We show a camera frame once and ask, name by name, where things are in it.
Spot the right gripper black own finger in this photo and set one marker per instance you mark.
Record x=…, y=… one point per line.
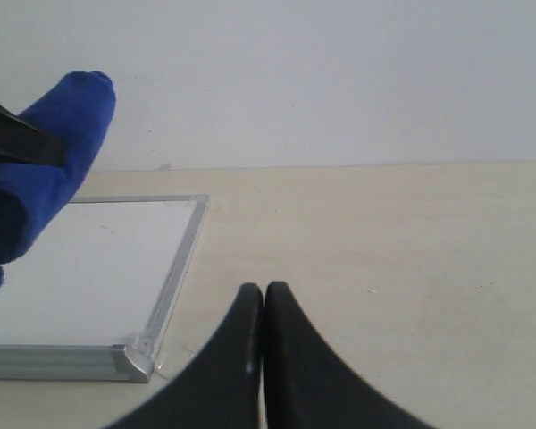
x=219, y=387
x=307, y=385

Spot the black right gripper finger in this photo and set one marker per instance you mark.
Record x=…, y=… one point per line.
x=22, y=143

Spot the blue cloth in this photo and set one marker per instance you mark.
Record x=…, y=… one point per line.
x=77, y=110

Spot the white board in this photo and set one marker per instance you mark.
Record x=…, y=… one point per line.
x=93, y=297

